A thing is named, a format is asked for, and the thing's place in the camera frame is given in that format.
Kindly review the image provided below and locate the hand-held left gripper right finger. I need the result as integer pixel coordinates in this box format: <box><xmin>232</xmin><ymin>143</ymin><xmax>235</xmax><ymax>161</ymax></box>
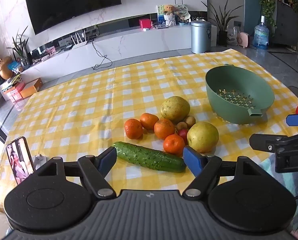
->
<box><xmin>183</xmin><ymin>145</ymin><xmax>263</xmax><ymax>198</ymax></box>

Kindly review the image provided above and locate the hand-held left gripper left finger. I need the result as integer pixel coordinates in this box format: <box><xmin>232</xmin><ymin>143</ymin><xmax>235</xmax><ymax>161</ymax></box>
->
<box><xmin>36</xmin><ymin>146</ymin><xmax>117</xmax><ymax>199</ymax></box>

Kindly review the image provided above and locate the orange tangerine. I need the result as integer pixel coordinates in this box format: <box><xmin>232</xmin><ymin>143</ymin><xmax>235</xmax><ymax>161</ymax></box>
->
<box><xmin>140</xmin><ymin>113</ymin><xmax>159</xmax><ymax>130</ymax></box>
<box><xmin>154</xmin><ymin>118</ymin><xmax>175</xmax><ymax>140</ymax></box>
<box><xmin>124</xmin><ymin>118</ymin><xmax>143</xmax><ymax>140</ymax></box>
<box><xmin>163</xmin><ymin>134</ymin><xmax>185</xmax><ymax>155</ymax></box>

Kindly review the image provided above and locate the yellow pear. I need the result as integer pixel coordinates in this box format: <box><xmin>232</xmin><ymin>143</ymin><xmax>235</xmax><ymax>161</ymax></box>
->
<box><xmin>187</xmin><ymin>121</ymin><xmax>219</xmax><ymax>153</ymax></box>

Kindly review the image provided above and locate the small red fruit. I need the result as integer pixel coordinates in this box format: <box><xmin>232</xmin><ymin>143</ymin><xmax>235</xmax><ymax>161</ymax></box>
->
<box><xmin>178</xmin><ymin>129</ymin><xmax>189</xmax><ymax>145</ymax></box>

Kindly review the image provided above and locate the green cucumber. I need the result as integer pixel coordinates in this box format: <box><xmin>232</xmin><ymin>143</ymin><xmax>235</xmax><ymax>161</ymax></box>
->
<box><xmin>113</xmin><ymin>141</ymin><xmax>187</xmax><ymax>173</ymax></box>

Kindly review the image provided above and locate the greenish pear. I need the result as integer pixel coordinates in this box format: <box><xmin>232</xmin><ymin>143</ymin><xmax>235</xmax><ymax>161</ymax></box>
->
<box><xmin>160</xmin><ymin>96</ymin><xmax>191</xmax><ymax>123</ymax></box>

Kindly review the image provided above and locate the green colander bowl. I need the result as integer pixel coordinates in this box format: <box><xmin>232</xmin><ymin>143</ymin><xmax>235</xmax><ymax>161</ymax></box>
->
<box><xmin>205</xmin><ymin>64</ymin><xmax>275</xmax><ymax>125</ymax></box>

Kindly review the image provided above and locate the teal striped cloth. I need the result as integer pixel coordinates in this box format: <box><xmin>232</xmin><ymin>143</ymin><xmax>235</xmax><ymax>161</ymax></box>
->
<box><xmin>260</xmin><ymin>152</ymin><xmax>298</xmax><ymax>240</ymax></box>

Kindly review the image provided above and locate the yellow checkered tablecloth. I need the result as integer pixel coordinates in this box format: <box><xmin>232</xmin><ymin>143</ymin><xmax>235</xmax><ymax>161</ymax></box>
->
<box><xmin>0</xmin><ymin>47</ymin><xmax>298</xmax><ymax>213</ymax></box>

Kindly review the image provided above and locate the white charger plug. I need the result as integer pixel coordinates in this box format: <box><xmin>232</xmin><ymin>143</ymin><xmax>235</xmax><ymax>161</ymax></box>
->
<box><xmin>32</xmin><ymin>154</ymin><xmax>48</xmax><ymax>167</ymax></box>

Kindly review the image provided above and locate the smartphone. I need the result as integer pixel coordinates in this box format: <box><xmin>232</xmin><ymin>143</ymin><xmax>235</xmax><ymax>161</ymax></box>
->
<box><xmin>6</xmin><ymin>136</ymin><xmax>35</xmax><ymax>185</ymax></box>

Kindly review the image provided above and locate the blue water jug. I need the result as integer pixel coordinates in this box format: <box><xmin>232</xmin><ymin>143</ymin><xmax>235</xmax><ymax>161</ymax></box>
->
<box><xmin>253</xmin><ymin>16</ymin><xmax>270</xmax><ymax>50</ymax></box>

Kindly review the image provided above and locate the grey cabinet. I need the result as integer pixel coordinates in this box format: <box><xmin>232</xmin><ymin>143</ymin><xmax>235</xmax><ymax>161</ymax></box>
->
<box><xmin>273</xmin><ymin>0</ymin><xmax>298</xmax><ymax>47</ymax></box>

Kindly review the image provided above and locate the orange shoe box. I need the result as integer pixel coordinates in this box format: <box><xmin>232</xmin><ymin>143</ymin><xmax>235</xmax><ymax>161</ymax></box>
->
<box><xmin>19</xmin><ymin>78</ymin><xmax>43</xmax><ymax>98</ymax></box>

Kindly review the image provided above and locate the white plastic bag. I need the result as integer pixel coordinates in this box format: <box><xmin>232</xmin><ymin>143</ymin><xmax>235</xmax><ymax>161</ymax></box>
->
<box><xmin>226</xmin><ymin>27</ymin><xmax>238</xmax><ymax>46</ymax></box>

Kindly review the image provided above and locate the pink shoe box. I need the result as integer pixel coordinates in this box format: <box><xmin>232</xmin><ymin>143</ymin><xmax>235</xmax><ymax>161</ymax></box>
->
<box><xmin>2</xmin><ymin>82</ymin><xmax>26</xmax><ymax>103</ymax></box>

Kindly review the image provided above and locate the white router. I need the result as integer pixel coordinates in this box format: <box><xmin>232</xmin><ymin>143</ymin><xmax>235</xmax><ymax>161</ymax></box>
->
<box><xmin>69</xmin><ymin>30</ymin><xmax>88</xmax><ymax>50</ymax></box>

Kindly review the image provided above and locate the silver trash can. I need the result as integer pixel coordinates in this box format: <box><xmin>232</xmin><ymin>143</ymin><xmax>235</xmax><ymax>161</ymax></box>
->
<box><xmin>190</xmin><ymin>20</ymin><xmax>212</xmax><ymax>54</ymax></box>

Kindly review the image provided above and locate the tall-leaved potted plant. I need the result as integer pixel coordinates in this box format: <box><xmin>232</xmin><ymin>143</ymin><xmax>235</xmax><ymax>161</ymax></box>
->
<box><xmin>201</xmin><ymin>0</ymin><xmax>243</xmax><ymax>47</ymax></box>

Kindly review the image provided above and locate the white marble TV console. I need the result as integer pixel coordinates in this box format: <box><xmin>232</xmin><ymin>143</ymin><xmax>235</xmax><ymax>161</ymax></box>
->
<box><xmin>21</xmin><ymin>25</ymin><xmax>217</xmax><ymax>83</ymax></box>

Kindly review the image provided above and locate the golden vase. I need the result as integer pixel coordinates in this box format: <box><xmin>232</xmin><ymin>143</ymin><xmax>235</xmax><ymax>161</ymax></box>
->
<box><xmin>0</xmin><ymin>56</ymin><xmax>14</xmax><ymax>80</ymax></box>

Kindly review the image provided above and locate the potted plant in glass vase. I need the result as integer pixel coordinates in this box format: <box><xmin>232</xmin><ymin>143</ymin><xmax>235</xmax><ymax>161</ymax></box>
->
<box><xmin>6</xmin><ymin>26</ymin><xmax>30</xmax><ymax>69</ymax></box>

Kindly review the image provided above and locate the teddy bear bouquet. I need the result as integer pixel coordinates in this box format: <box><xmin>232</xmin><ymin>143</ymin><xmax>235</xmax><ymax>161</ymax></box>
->
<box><xmin>163</xmin><ymin>4</ymin><xmax>176</xmax><ymax>27</ymax></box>

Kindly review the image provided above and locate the round paper fan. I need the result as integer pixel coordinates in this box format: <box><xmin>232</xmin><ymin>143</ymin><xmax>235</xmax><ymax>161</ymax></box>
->
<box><xmin>174</xmin><ymin>4</ymin><xmax>190</xmax><ymax>22</ymax></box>

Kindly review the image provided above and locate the black television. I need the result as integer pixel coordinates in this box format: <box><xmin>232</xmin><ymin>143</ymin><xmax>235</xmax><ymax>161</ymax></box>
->
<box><xmin>24</xmin><ymin>0</ymin><xmax>122</xmax><ymax>35</ymax></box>

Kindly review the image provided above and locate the black power cable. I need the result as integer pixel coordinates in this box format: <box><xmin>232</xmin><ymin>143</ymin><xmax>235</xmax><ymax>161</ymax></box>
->
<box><xmin>91</xmin><ymin>40</ymin><xmax>113</xmax><ymax>70</ymax></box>

